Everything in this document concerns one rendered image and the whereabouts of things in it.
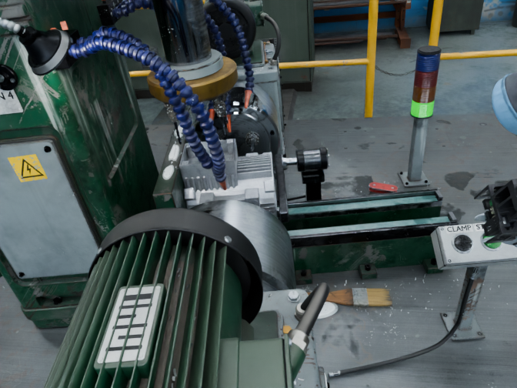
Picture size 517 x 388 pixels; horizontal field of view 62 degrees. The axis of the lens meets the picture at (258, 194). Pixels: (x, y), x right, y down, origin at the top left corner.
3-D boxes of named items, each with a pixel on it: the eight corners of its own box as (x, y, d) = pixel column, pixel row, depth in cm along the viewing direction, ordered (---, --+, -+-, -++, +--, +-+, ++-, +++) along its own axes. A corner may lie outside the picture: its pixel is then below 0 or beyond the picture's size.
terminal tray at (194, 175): (185, 193, 96) (178, 166, 92) (191, 168, 105) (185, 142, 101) (238, 188, 95) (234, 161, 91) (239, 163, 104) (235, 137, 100)
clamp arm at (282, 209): (273, 164, 116) (278, 223, 95) (271, 154, 114) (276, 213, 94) (285, 162, 116) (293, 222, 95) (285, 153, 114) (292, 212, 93)
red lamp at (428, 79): (417, 89, 116) (419, 73, 114) (411, 81, 121) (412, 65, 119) (439, 87, 116) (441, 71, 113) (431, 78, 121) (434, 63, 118)
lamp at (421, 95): (415, 105, 119) (417, 89, 116) (409, 96, 124) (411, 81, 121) (437, 102, 119) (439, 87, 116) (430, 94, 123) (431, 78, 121)
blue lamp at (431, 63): (419, 73, 114) (421, 56, 111) (412, 65, 119) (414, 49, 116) (441, 71, 113) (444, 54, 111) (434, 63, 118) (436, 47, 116)
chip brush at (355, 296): (303, 306, 101) (303, 303, 101) (303, 289, 105) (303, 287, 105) (393, 306, 98) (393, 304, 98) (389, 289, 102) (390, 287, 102)
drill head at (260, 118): (196, 202, 120) (177, 122, 105) (208, 134, 153) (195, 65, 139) (285, 194, 119) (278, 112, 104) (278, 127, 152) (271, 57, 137)
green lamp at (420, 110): (414, 119, 121) (415, 105, 119) (408, 110, 126) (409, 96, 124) (435, 117, 121) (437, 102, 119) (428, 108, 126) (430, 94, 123)
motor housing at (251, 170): (196, 255, 102) (179, 191, 91) (204, 207, 117) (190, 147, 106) (280, 248, 100) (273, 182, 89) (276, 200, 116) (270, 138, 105)
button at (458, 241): (453, 253, 76) (457, 251, 74) (449, 237, 77) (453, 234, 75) (471, 252, 76) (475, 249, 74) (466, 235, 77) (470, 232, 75)
